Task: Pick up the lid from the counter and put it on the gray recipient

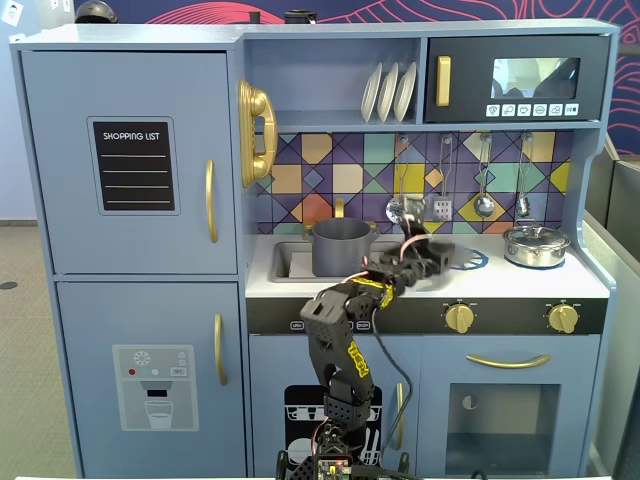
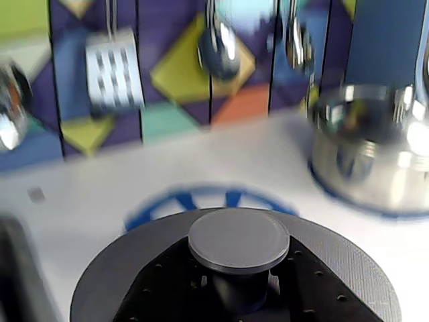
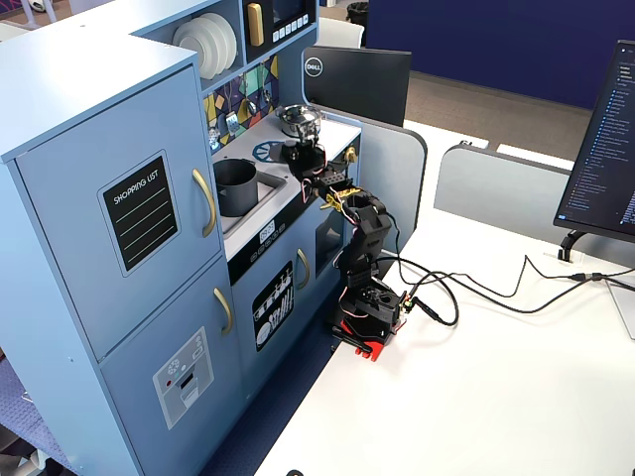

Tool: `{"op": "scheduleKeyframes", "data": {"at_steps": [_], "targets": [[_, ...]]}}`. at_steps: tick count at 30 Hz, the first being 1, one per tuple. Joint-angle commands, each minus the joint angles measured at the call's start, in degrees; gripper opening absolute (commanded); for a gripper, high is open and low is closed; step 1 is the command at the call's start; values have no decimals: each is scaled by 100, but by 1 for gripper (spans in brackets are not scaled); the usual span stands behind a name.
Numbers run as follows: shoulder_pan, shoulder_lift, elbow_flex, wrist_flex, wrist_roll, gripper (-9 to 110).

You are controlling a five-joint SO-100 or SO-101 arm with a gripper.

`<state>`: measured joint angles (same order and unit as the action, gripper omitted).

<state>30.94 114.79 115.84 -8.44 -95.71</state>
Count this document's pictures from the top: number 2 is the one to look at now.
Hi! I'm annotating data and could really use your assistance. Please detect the steel pot with lid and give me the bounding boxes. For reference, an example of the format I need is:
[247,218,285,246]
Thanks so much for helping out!
[306,82,429,217]

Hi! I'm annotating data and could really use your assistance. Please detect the steel ladle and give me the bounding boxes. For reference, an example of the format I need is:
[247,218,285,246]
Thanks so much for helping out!
[196,0,243,81]

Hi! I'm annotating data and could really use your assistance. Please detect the blue burner print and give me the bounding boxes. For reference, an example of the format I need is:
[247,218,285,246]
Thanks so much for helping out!
[123,182,300,233]

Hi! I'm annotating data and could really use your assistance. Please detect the gray toy sink basin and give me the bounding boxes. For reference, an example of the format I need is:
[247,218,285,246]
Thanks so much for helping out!
[0,216,63,322]

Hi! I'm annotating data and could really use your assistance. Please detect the steel spoon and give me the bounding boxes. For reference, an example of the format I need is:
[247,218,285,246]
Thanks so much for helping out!
[284,0,316,72]

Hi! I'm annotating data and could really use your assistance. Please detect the steel slotted skimmer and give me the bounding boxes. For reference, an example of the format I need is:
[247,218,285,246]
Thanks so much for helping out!
[0,62,34,152]

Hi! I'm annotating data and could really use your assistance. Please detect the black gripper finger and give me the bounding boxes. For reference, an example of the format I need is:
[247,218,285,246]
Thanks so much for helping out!
[113,239,235,322]
[261,239,383,322]

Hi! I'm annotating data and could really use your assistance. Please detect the black robot wrist mount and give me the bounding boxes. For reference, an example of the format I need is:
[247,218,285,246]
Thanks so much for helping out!
[69,207,403,322]

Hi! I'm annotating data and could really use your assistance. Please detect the blue wooden toy kitchen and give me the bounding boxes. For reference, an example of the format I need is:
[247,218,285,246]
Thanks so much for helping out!
[0,0,429,322]

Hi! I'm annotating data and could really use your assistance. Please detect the steel slotted spatula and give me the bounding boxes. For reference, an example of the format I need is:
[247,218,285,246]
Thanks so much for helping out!
[84,0,145,113]

